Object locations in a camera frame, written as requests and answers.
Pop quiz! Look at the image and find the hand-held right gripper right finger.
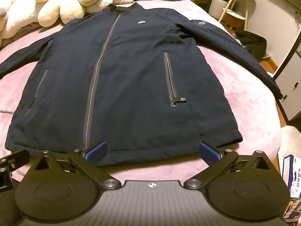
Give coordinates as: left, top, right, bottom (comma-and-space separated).
184, 141, 273, 191

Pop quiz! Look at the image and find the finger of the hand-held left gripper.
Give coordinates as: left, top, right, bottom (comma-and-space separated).
0, 149, 30, 193

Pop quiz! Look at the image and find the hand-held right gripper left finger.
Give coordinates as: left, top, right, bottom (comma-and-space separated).
31, 141, 119, 191

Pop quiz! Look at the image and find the navy zip jacket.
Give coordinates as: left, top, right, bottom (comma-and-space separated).
0, 2, 283, 166

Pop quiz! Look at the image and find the white fluffy rug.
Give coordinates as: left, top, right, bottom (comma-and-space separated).
280, 125, 301, 152

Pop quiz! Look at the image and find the blue and white box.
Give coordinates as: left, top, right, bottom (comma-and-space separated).
277, 154, 301, 198

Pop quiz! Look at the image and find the dark printed box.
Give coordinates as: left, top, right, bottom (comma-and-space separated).
282, 197, 301, 222

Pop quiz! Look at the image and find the white cabinet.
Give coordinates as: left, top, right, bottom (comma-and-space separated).
273, 35, 301, 121

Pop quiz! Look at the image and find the black garment pile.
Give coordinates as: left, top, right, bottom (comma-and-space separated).
235, 29, 268, 61

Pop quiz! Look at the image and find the wooden shelf rack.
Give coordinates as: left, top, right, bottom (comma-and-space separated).
218, 0, 252, 32

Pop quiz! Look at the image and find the large white plush toy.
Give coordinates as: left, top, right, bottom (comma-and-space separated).
0, 0, 39, 40

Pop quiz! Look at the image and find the cream flower plush pillow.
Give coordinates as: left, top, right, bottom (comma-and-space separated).
35, 0, 114, 24

